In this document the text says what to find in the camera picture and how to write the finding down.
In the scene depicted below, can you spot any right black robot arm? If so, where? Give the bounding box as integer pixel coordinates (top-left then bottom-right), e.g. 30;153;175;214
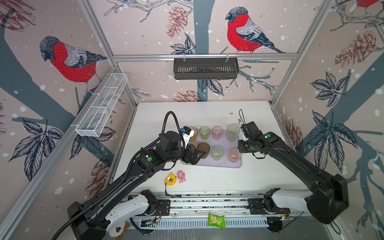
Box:
238;122;350;224

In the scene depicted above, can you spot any pink toy figure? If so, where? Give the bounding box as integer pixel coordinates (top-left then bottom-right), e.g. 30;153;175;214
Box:
178;171;186;184

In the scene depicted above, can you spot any light green textured glass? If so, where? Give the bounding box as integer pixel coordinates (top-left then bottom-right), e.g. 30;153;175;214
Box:
211;146;224;161

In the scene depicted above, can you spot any pink clear glass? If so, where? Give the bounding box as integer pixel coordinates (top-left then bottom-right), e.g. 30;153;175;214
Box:
212;126;224;140

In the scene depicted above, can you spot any yellow clear glass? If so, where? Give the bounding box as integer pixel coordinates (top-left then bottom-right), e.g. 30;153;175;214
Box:
189;126;199;143

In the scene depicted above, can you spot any yellow tape measure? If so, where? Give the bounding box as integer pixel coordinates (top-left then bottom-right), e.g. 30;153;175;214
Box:
165;173;177;186

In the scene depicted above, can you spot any pale green frosted glass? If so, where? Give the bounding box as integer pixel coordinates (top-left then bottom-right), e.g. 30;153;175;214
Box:
226;124;241;142

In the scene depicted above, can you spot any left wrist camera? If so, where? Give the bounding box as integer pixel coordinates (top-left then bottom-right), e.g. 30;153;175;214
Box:
181;126;195;148

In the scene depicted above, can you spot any aluminium rail frame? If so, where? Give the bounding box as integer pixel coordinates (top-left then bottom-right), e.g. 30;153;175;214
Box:
126;195;310;232

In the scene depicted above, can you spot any olive brown glass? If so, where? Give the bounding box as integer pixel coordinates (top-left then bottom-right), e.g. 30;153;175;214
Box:
198;142;211;159

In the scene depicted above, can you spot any green snack packet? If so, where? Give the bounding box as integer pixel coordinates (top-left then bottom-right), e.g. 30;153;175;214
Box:
208;213;226;230

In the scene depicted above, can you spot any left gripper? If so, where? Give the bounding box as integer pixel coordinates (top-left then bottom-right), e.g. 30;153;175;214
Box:
164;142;206;164

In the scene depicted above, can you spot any plush toy dog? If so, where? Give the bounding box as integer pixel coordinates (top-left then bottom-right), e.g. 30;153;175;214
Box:
109;222;130;240

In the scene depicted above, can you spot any black wall basket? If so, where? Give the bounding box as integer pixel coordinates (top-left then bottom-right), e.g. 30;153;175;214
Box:
174;58;239;80

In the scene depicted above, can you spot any brown textured glass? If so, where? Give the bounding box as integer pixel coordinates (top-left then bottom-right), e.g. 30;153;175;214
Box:
188;144;196;153

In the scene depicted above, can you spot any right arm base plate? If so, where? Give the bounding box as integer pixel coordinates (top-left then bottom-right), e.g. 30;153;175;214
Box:
247;198;291;215

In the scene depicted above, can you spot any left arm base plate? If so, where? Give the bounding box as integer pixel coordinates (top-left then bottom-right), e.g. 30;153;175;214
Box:
154;200;171;217

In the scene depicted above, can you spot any lilac plastic tray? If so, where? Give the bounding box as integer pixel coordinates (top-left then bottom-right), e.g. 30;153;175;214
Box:
192;130;242;168

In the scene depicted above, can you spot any pink textured glass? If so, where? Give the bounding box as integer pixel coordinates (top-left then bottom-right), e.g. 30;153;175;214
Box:
229;148;242;163

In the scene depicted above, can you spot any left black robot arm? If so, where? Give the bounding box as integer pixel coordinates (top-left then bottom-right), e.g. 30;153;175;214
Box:
61;131;205;240

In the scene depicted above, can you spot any green clear glass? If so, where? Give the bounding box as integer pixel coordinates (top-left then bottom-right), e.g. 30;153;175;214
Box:
199;126;211;141

